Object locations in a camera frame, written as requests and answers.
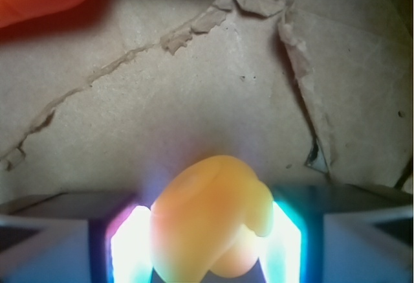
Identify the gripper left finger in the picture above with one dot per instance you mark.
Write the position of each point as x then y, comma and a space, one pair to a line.
75, 237

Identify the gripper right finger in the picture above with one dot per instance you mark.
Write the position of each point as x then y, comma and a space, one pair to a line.
339, 233

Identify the yellow rubber duck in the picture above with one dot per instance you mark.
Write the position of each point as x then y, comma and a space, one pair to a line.
210, 219

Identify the brown paper bag tray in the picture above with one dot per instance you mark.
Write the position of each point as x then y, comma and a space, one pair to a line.
124, 94

